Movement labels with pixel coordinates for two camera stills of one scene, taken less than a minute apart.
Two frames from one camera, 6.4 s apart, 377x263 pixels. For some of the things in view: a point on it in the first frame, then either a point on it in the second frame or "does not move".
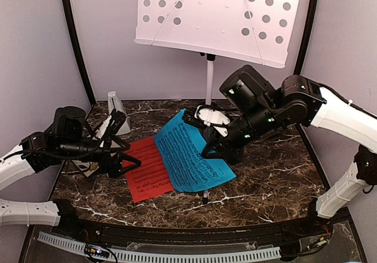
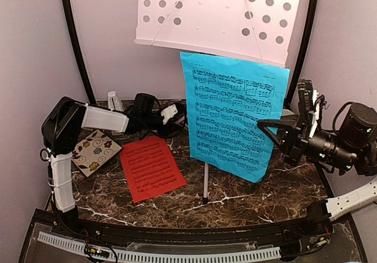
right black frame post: [312, 9] does not move
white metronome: [113, 101] does not move
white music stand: [249, 20] does not move
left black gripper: [113, 168] -> [171, 128]
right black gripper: [233, 155] -> [295, 147]
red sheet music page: [151, 179] does not move
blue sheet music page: [181, 144] -> [226, 98]
